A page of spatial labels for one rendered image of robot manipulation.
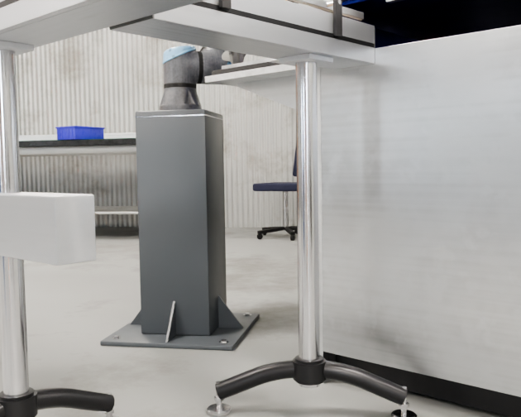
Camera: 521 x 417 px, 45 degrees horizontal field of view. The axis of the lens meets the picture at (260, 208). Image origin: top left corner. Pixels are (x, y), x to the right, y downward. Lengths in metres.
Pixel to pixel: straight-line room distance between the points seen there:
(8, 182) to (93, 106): 5.36
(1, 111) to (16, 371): 0.52
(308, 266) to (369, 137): 0.37
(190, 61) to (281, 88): 0.46
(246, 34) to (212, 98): 5.00
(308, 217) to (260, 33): 0.43
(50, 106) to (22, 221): 5.69
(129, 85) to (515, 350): 5.49
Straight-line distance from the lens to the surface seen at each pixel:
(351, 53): 1.53
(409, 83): 1.56
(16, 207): 1.24
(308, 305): 1.48
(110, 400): 1.54
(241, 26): 1.25
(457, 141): 1.49
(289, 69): 1.79
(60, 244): 1.13
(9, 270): 1.35
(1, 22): 1.24
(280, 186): 5.02
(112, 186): 6.57
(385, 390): 1.54
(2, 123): 1.34
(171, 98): 2.24
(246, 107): 6.16
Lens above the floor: 0.59
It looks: 4 degrees down
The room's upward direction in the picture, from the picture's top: 1 degrees counter-clockwise
